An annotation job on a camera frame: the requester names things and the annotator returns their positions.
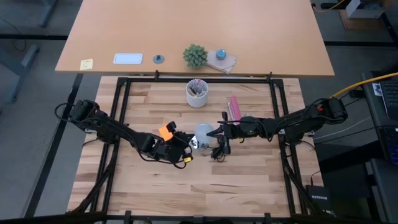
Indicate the white sticker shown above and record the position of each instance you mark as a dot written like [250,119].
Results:
[377,89]

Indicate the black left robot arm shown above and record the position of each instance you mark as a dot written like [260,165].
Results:
[109,130]

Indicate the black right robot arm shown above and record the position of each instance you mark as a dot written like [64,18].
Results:
[289,119]

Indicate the pink pen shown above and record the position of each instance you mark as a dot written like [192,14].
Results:
[198,85]

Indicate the green succulent plant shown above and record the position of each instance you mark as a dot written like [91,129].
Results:
[195,56]

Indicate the grey round disc with knob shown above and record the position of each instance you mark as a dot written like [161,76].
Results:
[159,59]

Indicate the black laptop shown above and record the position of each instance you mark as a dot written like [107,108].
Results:
[391,99]

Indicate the pink stapler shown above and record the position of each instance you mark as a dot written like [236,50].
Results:
[235,107]

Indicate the orange sticky note pad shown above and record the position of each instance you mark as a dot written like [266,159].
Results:
[164,133]

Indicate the yellow sticky note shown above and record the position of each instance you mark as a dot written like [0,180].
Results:
[86,64]

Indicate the black Netgear router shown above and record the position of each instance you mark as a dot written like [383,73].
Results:
[318,197]

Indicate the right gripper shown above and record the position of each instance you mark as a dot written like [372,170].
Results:
[244,129]

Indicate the light wooden desk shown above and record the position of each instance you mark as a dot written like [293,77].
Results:
[199,31]

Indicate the white reflector lightbulb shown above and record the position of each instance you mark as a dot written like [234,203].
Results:
[204,133]

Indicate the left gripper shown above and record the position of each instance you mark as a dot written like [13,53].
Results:
[168,152]

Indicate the brown cardboard box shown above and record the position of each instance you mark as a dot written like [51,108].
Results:
[357,25]

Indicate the grey box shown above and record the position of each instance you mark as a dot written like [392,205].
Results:
[354,11]

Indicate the white rectangular tray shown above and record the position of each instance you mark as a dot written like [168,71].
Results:
[128,58]

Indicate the grey metal desk leg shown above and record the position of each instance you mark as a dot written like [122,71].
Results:
[48,12]
[25,62]

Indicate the white textured pen cup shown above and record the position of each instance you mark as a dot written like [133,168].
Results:
[197,101]

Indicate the black aluminium table frame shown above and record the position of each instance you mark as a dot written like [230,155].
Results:
[199,80]

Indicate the blue round tin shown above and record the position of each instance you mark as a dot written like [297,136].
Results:
[221,54]

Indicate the black electronics case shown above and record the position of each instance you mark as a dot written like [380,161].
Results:
[390,144]

